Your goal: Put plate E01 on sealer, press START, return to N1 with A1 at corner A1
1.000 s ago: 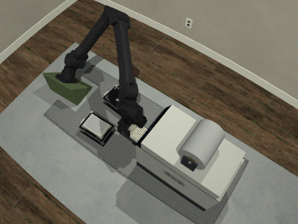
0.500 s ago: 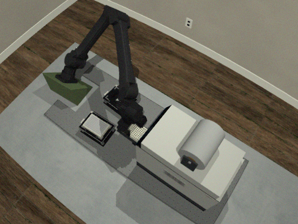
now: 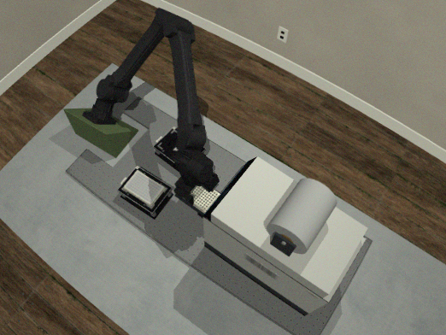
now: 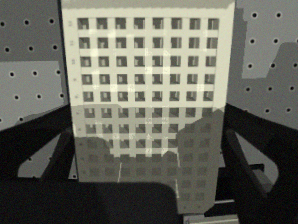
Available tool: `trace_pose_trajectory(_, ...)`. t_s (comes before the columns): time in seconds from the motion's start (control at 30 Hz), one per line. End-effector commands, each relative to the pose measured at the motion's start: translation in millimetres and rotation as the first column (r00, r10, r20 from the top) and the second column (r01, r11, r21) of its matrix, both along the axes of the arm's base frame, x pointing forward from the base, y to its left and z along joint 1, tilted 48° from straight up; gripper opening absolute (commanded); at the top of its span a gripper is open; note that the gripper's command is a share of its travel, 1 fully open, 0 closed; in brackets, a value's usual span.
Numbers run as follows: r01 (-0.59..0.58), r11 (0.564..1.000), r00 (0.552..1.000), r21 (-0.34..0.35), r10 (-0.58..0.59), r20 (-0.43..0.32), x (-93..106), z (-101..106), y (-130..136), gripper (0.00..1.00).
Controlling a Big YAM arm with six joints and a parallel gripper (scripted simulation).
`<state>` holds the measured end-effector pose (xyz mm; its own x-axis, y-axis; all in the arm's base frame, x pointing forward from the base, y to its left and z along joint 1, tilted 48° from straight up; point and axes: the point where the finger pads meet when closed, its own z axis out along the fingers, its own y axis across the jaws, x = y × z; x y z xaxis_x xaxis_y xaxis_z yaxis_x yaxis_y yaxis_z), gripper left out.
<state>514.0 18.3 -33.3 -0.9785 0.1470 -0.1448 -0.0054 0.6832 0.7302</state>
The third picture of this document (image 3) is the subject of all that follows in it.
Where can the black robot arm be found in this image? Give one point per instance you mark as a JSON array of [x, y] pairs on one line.
[[189, 158]]

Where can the white multi-well plate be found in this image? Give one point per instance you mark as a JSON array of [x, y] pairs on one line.
[[144, 188]]

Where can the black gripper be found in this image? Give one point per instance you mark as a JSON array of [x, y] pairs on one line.
[[183, 190]]

